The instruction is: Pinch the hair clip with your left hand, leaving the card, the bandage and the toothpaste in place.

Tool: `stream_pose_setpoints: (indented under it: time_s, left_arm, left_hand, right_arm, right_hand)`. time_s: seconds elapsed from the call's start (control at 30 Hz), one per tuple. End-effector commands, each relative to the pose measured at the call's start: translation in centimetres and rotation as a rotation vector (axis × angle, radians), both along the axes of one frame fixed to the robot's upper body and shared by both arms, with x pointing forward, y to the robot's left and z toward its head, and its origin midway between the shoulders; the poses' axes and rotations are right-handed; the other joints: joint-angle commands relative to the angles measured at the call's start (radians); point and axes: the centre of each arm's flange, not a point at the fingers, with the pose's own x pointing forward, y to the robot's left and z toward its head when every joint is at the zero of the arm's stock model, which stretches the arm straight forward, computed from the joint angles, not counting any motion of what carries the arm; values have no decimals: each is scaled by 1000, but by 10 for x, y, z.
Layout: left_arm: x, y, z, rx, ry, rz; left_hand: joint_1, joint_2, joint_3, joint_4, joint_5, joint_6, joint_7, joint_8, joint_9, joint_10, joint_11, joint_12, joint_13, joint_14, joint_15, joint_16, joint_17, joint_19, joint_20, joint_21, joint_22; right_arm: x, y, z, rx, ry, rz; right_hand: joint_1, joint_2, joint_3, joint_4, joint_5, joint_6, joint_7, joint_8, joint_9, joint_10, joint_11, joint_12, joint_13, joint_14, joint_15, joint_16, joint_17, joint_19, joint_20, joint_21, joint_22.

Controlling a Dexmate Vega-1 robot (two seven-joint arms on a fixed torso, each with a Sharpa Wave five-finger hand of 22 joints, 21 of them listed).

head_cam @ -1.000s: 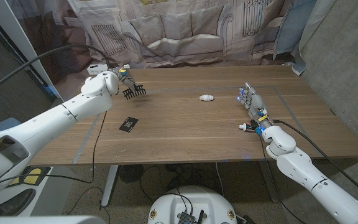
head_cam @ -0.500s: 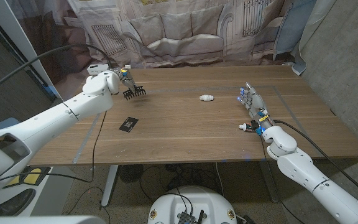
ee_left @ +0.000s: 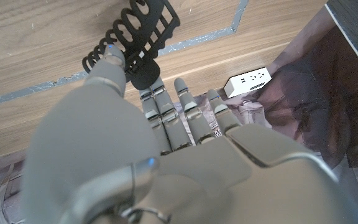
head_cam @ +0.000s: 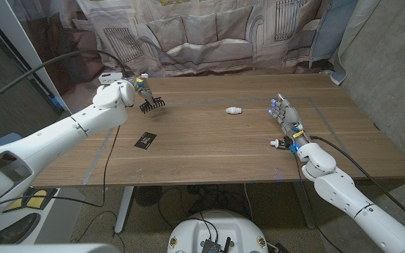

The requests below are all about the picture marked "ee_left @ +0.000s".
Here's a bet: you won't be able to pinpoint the white power strip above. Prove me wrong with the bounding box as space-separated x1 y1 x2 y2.
223 67 273 99

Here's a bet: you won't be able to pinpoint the printed sofa backdrop curtain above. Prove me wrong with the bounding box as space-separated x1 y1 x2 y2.
0 4 358 224

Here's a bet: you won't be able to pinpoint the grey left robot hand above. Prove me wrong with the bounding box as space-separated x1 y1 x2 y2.
20 44 358 224

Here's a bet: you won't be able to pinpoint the black claw hair clip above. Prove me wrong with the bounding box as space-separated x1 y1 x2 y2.
81 0 181 91

